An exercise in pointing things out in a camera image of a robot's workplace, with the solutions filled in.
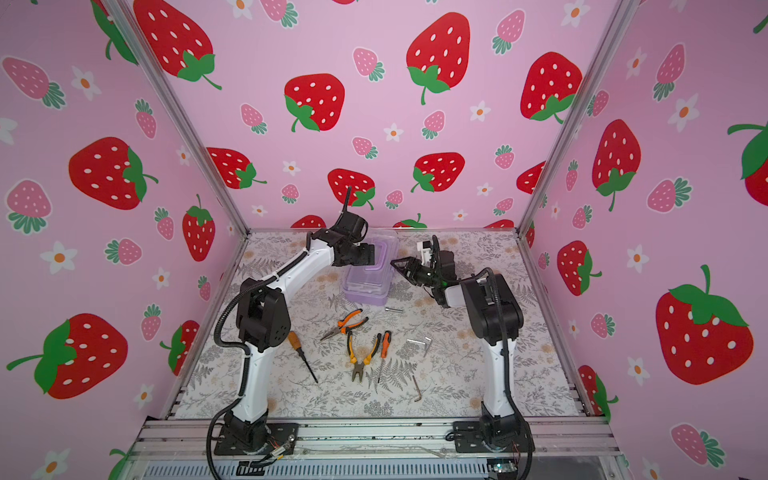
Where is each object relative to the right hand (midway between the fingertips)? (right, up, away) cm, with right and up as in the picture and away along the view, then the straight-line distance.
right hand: (393, 266), depth 97 cm
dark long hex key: (+6, -33, -13) cm, 36 cm away
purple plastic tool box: (-8, -6, -2) cm, 10 cm away
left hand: (-9, +3, +1) cm, 10 cm away
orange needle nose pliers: (-16, -19, -4) cm, 25 cm away
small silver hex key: (+9, -24, -7) cm, 26 cm away
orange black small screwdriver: (-2, -25, -9) cm, 27 cm away
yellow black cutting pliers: (-10, -29, -11) cm, 32 cm away
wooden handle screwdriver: (-29, -24, -9) cm, 38 cm away
